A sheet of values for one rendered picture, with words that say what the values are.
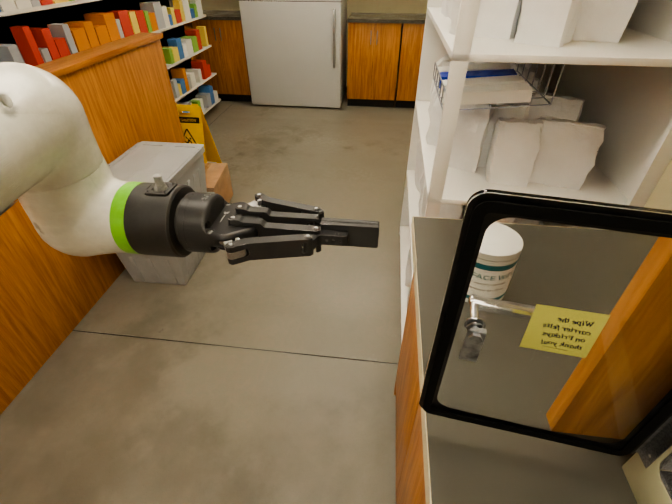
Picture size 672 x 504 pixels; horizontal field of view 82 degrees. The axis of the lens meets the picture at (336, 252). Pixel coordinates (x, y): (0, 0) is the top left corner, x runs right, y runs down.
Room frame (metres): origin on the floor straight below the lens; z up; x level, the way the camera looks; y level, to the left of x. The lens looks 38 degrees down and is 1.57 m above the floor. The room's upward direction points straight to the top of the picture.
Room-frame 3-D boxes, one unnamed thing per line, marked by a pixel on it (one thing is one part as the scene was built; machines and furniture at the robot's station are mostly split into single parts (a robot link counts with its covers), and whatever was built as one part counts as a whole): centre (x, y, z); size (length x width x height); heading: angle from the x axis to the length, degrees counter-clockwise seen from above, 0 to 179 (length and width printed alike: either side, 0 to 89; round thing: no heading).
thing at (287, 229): (0.38, 0.07, 1.30); 0.11 x 0.01 x 0.04; 82
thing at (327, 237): (0.36, 0.01, 1.30); 0.05 x 0.03 x 0.01; 83
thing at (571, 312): (0.30, -0.28, 1.19); 0.30 x 0.01 x 0.40; 75
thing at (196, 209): (0.40, 0.14, 1.30); 0.09 x 0.08 x 0.07; 83
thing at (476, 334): (0.31, -0.17, 1.18); 0.02 x 0.02 x 0.06; 75
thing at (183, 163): (1.96, 1.03, 0.49); 0.60 x 0.42 x 0.33; 173
